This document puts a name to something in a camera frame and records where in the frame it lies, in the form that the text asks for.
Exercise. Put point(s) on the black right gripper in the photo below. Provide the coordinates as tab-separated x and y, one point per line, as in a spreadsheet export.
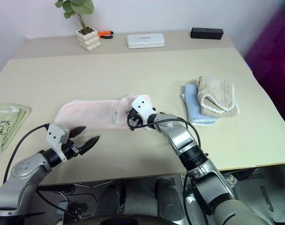
133	117

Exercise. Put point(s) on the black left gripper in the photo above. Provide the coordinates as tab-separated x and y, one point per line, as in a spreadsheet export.
71	150

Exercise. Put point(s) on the pink towel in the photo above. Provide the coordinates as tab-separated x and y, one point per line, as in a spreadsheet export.
86	112

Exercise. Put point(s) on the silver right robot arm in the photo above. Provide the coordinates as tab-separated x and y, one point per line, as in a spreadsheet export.
180	138

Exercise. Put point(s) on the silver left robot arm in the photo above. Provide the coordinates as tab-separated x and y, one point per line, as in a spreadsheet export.
27	168

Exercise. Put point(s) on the light blue folded towel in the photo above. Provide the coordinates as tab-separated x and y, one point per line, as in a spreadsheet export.
191	107

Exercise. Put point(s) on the green folded towel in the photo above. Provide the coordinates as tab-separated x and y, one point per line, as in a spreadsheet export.
6	122

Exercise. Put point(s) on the beige folded towel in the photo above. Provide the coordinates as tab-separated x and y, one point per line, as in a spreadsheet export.
217	91

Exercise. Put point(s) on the dark rounded shape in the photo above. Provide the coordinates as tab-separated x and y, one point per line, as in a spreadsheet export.
167	199
110	199

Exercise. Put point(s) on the white flat case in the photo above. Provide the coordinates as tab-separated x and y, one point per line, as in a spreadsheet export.
146	41

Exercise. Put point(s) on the white bubble plant pot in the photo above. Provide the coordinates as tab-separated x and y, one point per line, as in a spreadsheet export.
88	41

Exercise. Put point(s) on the black rectangular box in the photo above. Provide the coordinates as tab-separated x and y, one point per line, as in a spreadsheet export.
207	33

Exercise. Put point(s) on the green leafy plant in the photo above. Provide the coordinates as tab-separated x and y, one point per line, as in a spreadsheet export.
77	7

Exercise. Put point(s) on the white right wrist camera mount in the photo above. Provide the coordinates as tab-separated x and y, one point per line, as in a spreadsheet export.
141	105

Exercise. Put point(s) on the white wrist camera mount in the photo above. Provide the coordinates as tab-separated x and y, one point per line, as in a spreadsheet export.
141	105
54	136

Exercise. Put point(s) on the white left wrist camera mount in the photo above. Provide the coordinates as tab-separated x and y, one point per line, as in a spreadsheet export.
54	136

